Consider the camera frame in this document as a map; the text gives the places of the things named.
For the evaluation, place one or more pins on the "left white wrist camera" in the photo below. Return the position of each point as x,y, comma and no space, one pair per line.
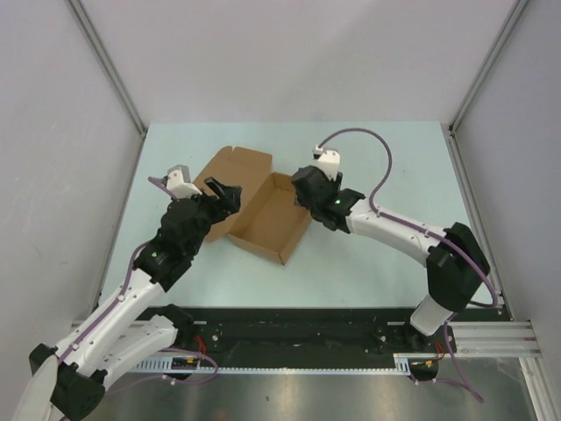
179,182

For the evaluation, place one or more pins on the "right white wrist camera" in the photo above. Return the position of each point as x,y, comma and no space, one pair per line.
327,160

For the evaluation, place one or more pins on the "left aluminium frame post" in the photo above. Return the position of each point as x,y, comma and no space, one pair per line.
93,38

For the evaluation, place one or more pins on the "right aluminium frame post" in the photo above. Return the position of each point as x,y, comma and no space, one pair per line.
500,42

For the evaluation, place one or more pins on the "aluminium frame post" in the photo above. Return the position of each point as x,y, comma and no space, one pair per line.
500,42
93,38

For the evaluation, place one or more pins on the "grey slotted cable duct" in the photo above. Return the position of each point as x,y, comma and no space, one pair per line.
374,364

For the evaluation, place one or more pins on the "aluminium front rail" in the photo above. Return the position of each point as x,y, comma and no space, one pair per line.
495,339

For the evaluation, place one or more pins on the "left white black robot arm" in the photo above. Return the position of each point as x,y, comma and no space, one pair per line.
74,375

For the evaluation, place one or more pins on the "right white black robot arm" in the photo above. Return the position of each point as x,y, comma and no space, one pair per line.
454,261

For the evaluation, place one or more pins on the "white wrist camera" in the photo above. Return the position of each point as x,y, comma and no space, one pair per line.
179,182
327,160

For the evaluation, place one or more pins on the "brown cardboard box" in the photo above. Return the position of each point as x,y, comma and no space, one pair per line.
269,223

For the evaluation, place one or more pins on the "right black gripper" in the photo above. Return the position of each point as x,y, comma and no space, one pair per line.
337,183

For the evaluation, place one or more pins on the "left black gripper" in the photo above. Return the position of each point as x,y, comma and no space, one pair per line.
232,201

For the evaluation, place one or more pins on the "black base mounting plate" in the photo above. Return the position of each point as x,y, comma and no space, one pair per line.
383,329

